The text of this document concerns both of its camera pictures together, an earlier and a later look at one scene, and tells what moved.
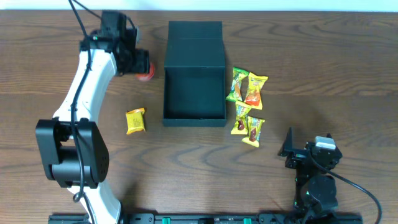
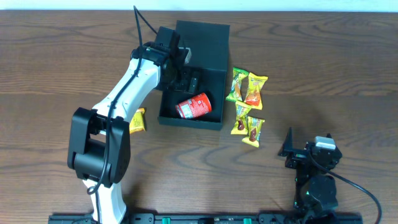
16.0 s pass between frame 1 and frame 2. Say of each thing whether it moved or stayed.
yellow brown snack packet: stayed
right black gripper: stayed
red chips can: moved
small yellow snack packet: stayed
